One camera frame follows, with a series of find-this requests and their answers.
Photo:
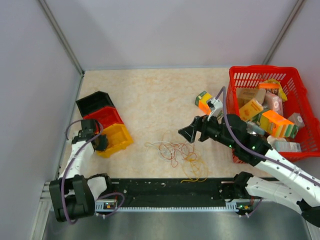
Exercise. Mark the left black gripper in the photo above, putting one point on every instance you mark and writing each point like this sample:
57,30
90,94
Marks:
104,143

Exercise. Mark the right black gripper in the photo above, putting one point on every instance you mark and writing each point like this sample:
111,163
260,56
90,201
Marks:
199,123

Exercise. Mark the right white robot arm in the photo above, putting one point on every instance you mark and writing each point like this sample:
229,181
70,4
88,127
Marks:
298,190

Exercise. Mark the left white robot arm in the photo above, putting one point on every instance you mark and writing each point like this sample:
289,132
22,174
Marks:
73,195

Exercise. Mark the red plastic bin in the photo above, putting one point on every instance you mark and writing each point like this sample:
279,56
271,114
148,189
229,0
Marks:
106,116

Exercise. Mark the orange sponge pack on table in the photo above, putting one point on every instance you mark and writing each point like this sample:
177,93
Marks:
201,101

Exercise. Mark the yellow plastic bin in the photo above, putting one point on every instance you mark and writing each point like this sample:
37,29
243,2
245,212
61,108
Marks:
118,138

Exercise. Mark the black plastic bin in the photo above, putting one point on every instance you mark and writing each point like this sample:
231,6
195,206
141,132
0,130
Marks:
93,103

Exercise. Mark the brown cardboard box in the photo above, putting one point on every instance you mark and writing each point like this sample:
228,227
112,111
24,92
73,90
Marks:
244,95

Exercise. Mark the yellow sponge pack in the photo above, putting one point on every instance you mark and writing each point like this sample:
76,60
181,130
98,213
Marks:
250,109

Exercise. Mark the pink packet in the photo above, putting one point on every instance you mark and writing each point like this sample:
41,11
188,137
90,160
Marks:
274,103

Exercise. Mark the white wrapped packet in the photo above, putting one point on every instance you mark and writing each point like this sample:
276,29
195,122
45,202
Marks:
282,145

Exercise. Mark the yellow bag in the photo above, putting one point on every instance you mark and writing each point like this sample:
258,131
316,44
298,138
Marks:
277,90

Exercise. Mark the grey small box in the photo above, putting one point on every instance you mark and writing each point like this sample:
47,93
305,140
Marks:
297,119

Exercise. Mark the red plastic basket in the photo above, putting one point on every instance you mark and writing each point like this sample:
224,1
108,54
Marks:
297,102

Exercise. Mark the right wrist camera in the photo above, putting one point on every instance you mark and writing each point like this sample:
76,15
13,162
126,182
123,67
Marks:
215,108

